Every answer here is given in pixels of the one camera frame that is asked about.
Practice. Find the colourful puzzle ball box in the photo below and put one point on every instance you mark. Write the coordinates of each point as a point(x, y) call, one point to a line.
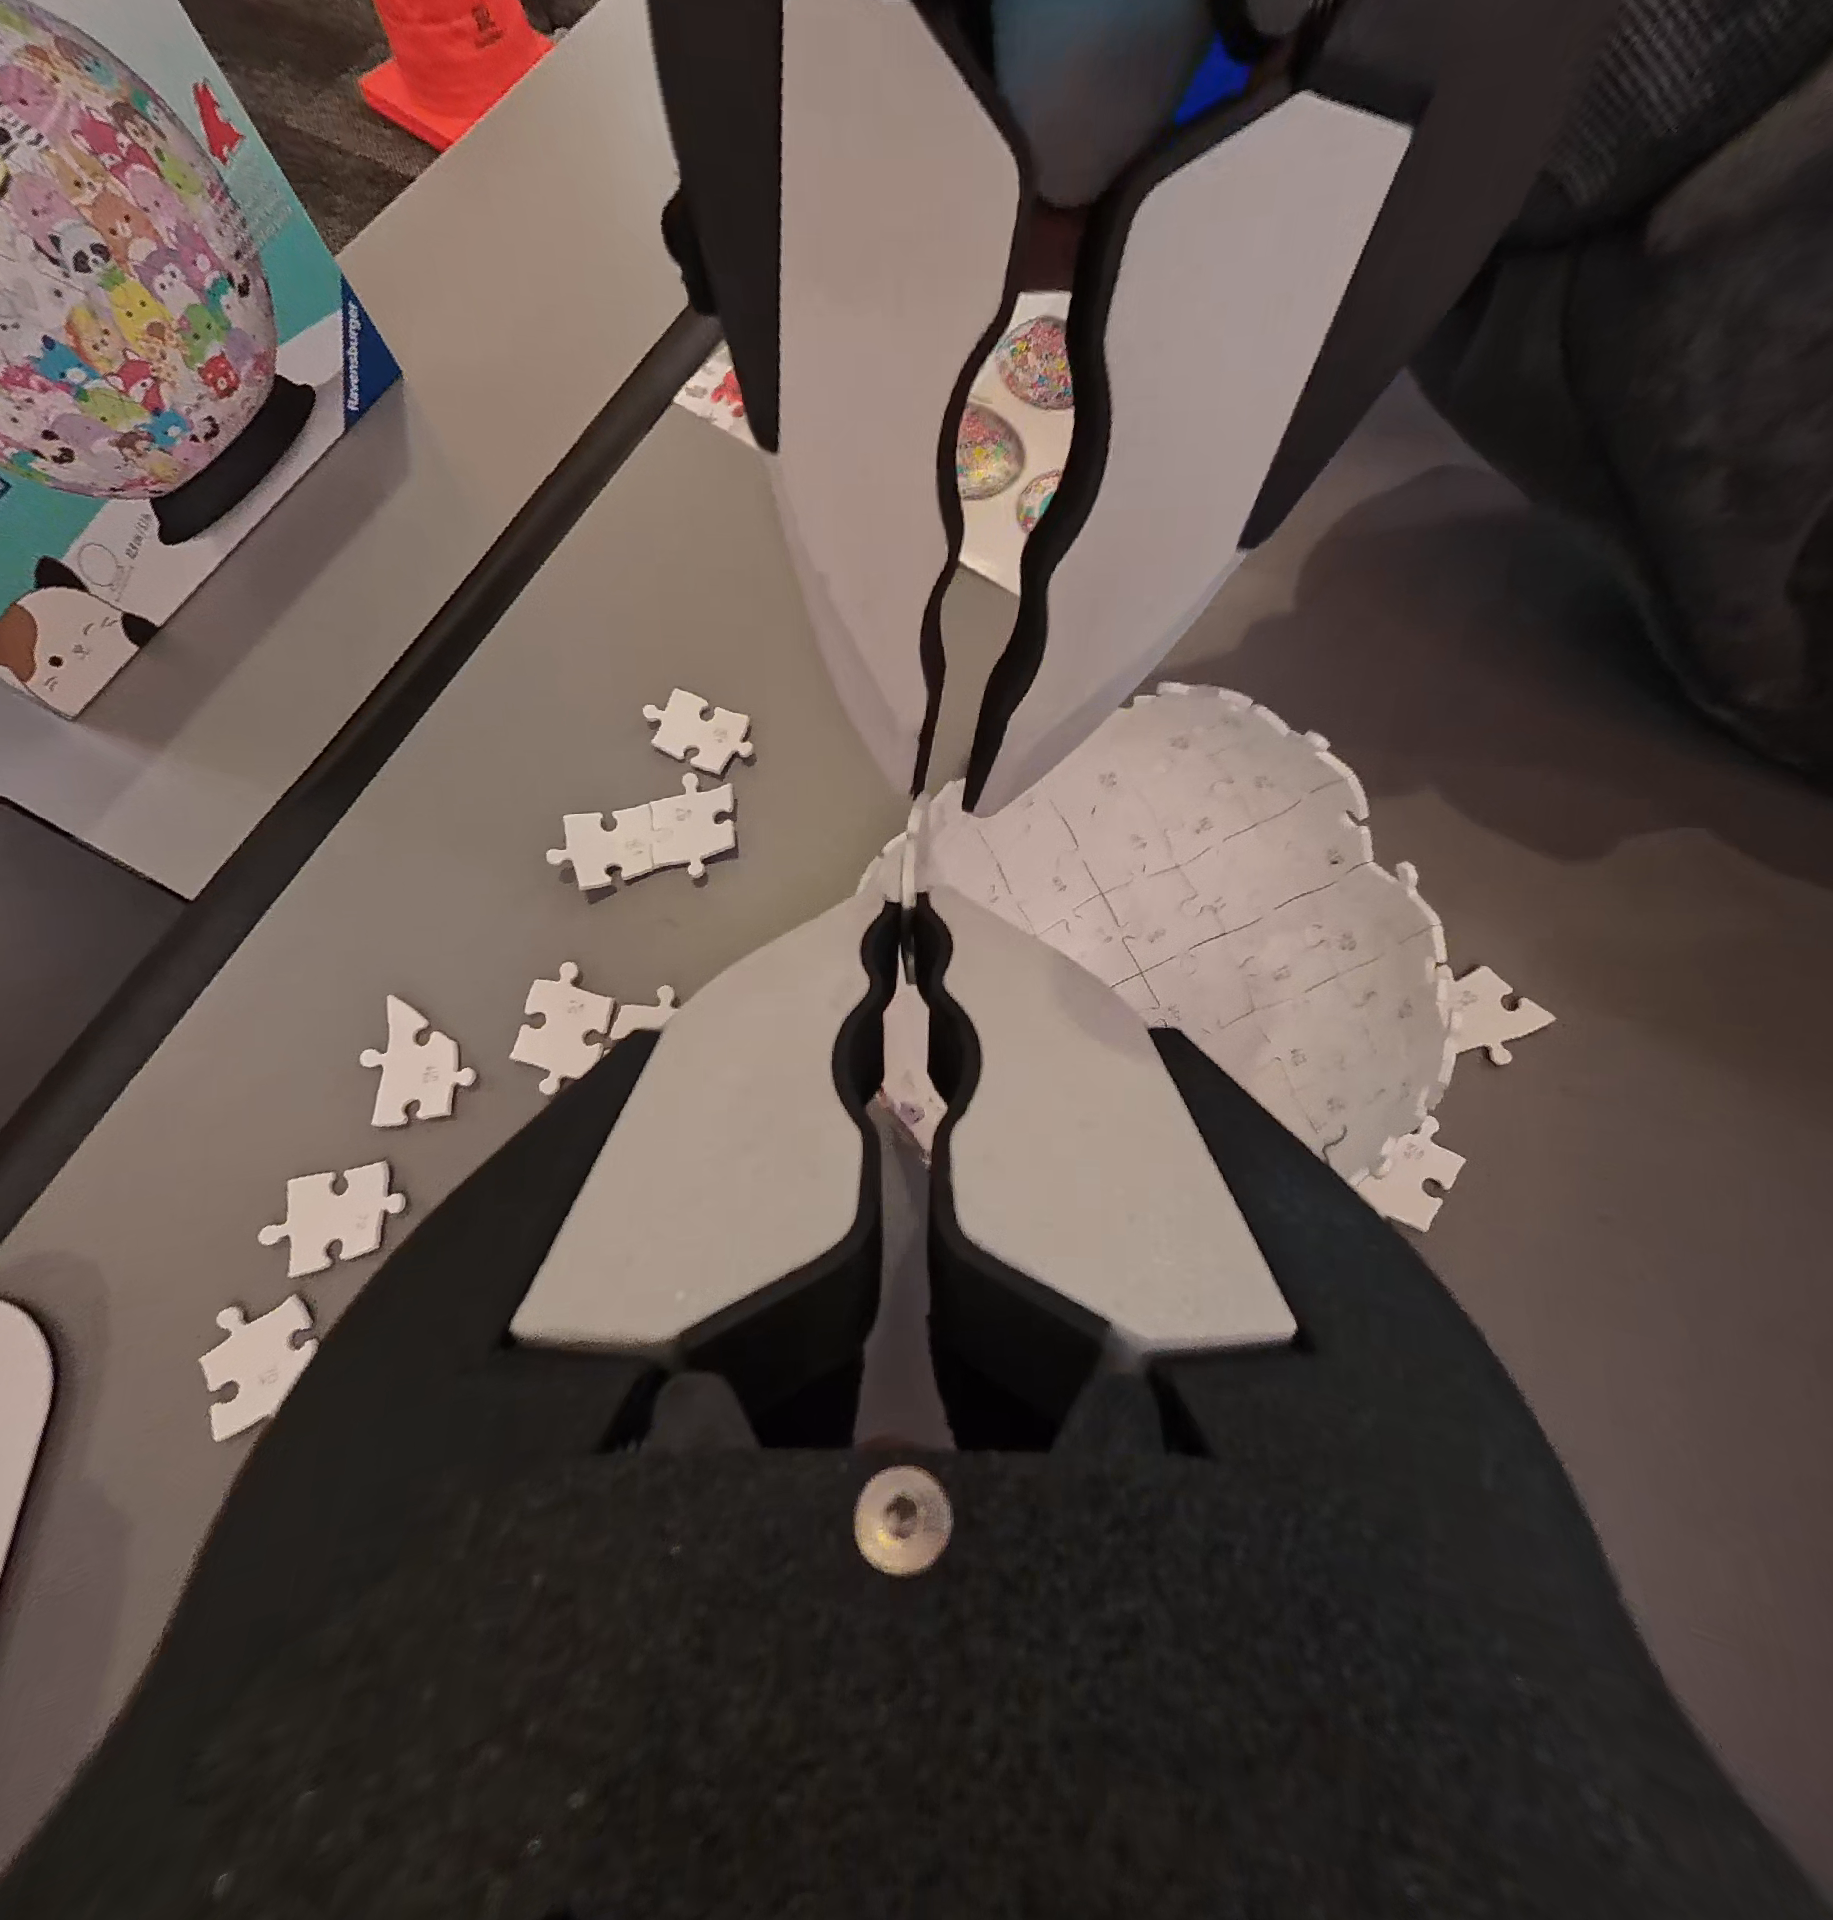
point(108, 299)

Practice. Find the printed instruction leaflet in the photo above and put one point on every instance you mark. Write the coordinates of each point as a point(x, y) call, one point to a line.
point(1007, 449)

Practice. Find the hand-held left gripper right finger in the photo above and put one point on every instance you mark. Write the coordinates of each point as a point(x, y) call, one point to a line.
point(1110, 1171)

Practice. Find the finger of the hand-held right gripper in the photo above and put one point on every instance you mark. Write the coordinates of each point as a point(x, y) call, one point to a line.
point(1217, 360)
point(858, 299)

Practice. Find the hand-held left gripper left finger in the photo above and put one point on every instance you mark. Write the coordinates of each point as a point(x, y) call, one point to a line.
point(707, 1171)

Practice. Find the partly built white puzzle ball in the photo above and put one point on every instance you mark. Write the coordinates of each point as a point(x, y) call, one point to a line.
point(1247, 903)

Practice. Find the puzzle pieces group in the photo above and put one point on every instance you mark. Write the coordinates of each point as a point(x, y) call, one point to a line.
point(648, 836)

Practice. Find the orange object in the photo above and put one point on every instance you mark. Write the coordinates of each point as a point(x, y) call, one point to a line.
point(452, 59)

